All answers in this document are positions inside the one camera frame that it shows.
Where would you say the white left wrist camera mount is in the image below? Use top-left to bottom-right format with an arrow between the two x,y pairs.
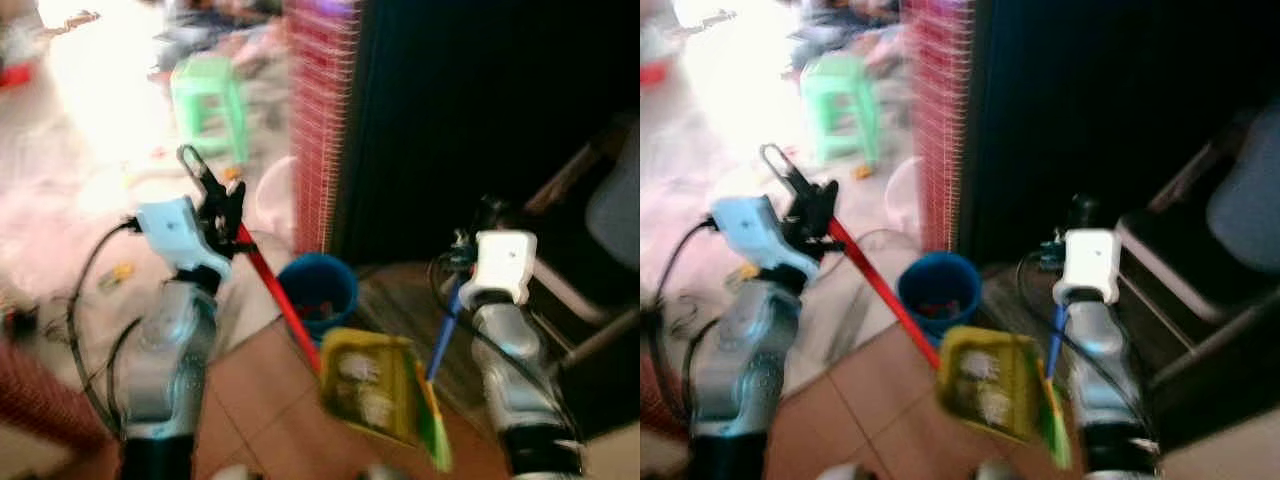
710,194 -> 818,286
133,196 -> 235,286

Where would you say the white plastic bucket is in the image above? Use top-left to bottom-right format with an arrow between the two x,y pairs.
885,155 -> 926,236
252,155 -> 299,236

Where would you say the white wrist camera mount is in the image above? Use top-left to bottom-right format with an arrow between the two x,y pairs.
133,196 -> 235,286
1052,228 -> 1123,306
470,230 -> 536,306
710,194 -> 818,286

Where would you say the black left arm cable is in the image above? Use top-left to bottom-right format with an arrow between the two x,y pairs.
645,218 -> 723,431
63,218 -> 141,436

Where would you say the green broom blue handle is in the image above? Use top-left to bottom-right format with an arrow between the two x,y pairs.
1038,300 -> 1076,473
415,278 -> 466,473

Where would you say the grey chair with frame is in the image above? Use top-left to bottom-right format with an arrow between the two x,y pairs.
1115,100 -> 1280,391
520,110 -> 641,371

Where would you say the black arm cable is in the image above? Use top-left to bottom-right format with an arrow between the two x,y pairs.
1016,250 -> 1153,441
428,252 -> 583,441
645,218 -> 723,431
63,218 -> 141,436

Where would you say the yellow-green dustpan red handle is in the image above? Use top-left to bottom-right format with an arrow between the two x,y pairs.
758,142 -> 1053,448
177,143 -> 433,448

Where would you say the blue plastic bucket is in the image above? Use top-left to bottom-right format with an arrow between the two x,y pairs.
276,252 -> 361,346
897,250 -> 984,346

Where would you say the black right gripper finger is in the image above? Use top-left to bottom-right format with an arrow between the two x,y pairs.
478,195 -> 516,236
1068,192 -> 1106,233

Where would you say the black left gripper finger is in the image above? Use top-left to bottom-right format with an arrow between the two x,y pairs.
200,172 -> 247,211
790,172 -> 839,213

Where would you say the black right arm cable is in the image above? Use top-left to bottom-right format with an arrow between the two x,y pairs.
428,252 -> 583,441
1016,250 -> 1153,441

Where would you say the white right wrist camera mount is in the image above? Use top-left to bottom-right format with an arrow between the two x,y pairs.
1052,228 -> 1123,306
470,230 -> 536,306

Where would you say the green plastic stool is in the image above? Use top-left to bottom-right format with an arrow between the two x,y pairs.
800,52 -> 883,169
168,55 -> 251,169

